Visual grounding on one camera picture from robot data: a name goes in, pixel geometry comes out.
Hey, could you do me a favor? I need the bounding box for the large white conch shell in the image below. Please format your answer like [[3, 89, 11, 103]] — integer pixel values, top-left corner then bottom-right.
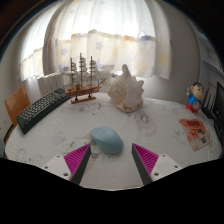
[[107, 63, 145, 113]]

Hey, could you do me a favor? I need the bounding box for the wooden model sailing ship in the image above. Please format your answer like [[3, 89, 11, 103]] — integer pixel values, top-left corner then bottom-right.
[[63, 52, 108, 105]]

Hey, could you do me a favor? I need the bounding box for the white printed tablecloth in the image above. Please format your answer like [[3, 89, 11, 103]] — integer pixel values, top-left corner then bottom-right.
[[4, 91, 223, 191]]

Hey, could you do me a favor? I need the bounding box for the black computer keyboard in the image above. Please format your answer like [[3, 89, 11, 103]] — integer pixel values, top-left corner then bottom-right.
[[16, 87, 72, 135]]

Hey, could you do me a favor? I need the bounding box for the cartoon boy figurine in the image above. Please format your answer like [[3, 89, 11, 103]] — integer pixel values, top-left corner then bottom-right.
[[185, 82, 206, 114]]

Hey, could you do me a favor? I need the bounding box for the white star-print curtain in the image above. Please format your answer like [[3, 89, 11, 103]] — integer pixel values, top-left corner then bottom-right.
[[18, 0, 173, 83]]

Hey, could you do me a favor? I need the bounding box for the light blue computer mouse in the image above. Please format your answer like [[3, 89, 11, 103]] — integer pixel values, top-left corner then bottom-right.
[[89, 125, 125, 155]]

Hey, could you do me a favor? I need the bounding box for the orange wooden chair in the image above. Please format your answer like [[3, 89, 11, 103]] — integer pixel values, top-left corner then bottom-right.
[[3, 85, 32, 141]]

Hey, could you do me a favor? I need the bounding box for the red printed mouse pad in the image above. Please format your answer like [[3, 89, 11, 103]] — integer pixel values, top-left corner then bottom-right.
[[178, 117, 213, 152]]

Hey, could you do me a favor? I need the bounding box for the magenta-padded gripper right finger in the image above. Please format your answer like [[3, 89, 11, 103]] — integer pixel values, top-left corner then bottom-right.
[[131, 142, 184, 186]]

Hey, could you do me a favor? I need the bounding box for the white wall shelf unit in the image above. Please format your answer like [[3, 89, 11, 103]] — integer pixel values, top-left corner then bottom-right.
[[196, 33, 224, 84]]

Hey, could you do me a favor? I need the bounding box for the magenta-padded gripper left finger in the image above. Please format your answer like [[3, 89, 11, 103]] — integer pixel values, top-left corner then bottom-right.
[[42, 143, 92, 186]]

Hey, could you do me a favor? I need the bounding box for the black router with antennas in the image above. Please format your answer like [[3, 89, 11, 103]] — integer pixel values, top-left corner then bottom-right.
[[200, 83, 218, 120]]

